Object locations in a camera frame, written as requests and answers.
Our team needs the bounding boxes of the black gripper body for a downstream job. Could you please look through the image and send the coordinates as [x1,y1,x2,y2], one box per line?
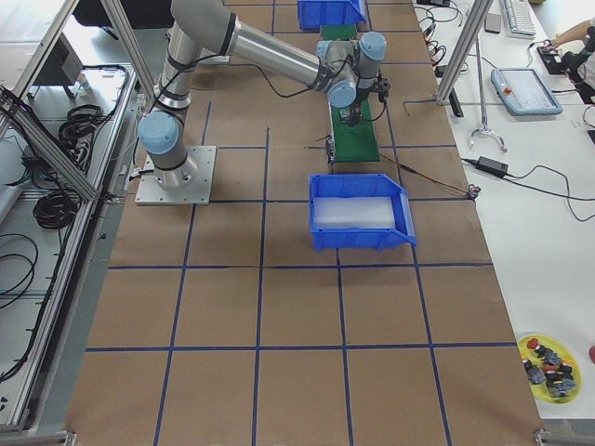
[349,90,367,119]

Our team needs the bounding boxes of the yellow push button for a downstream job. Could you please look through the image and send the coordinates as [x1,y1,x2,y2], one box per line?
[339,110,350,124]

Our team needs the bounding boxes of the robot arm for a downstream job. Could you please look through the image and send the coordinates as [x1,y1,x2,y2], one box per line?
[138,1,390,189]

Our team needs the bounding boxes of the green conveyor belt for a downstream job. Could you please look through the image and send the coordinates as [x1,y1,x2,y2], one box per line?
[317,25,387,164]

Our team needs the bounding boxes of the right blue storage bin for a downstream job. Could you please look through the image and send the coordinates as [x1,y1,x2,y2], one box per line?
[309,174,417,251]

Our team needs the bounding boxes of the blue storage bin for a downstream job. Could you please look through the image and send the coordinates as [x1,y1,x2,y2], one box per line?
[309,174,417,251]
[297,0,367,31]

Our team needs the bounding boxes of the left blue storage bin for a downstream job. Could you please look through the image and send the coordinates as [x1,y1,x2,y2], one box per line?
[297,0,367,31]

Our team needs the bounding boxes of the black power adapter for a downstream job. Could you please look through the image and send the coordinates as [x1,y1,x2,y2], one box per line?
[476,156,509,177]

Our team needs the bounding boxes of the teach pendant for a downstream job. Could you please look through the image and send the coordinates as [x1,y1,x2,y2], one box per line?
[490,68,563,116]

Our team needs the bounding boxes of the white keyboard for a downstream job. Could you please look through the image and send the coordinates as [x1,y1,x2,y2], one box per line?
[501,0,536,39]

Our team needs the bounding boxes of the yellow plate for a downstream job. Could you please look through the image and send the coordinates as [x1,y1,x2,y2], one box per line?
[517,334,582,404]

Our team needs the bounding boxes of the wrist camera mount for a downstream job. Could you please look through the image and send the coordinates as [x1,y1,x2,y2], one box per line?
[373,72,390,104]

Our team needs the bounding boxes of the red black wire pair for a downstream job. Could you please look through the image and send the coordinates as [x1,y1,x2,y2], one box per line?
[380,155,480,199]

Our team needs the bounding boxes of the aluminium frame post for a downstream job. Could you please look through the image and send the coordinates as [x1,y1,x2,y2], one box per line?
[436,0,493,105]

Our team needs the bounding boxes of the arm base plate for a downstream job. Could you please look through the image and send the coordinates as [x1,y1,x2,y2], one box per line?
[136,146,217,205]

